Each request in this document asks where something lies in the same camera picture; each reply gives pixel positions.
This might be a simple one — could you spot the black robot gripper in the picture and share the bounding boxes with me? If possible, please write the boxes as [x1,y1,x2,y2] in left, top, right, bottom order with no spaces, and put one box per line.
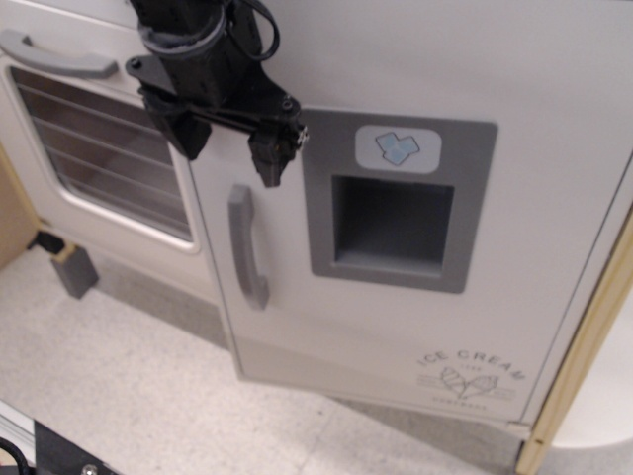
[126,1,307,188]

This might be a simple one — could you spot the light wood side post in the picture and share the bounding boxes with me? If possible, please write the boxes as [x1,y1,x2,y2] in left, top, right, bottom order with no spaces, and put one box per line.
[513,215,632,474]

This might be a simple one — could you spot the white toy oven door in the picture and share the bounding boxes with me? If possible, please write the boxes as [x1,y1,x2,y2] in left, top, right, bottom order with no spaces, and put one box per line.
[1,1,222,305]

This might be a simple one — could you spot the grey kitchen leg foot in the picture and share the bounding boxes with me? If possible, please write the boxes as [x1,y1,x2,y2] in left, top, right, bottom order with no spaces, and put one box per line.
[50,246,99,299]

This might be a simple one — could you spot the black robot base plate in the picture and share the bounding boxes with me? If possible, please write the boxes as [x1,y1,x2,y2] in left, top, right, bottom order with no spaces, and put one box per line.
[35,422,120,475]

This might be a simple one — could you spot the grey fridge door handle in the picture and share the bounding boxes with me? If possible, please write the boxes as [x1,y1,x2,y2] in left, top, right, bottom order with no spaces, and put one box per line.
[227,184,270,311]

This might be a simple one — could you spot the wooden side panel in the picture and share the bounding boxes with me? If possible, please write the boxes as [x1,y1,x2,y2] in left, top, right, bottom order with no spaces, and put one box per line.
[1,147,40,269]

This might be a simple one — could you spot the white toy fridge door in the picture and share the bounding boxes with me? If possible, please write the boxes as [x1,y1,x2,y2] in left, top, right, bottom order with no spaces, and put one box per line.
[192,1,632,431]

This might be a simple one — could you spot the black red cable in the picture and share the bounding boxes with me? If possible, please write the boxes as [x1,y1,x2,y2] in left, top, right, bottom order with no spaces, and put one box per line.
[0,434,31,475]

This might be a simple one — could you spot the grey ice dispenser panel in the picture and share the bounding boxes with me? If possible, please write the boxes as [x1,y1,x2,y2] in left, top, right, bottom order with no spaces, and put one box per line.
[302,108,498,294]

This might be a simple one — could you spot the grey oven door handle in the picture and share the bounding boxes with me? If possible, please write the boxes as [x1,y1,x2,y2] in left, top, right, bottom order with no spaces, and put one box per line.
[1,29,119,79]

